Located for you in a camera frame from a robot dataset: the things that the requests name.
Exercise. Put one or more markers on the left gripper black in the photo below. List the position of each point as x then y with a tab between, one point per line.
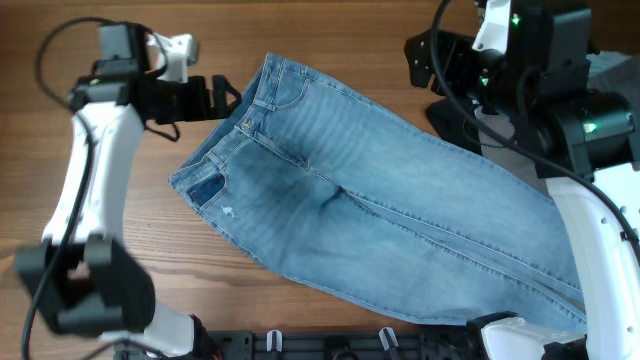
193	109

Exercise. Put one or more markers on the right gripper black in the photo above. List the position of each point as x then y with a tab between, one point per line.
457	50

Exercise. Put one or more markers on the light blue denim jeans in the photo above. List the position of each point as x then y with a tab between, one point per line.
325	187

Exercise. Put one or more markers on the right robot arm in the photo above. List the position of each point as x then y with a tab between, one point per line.
530	62

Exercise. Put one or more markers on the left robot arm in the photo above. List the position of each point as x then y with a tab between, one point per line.
81	279

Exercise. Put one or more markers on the black garment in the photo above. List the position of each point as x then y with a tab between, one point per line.
452	127

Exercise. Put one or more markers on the grey trousers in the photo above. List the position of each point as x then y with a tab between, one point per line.
609	72

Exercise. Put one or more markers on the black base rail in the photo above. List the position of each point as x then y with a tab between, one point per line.
425	343

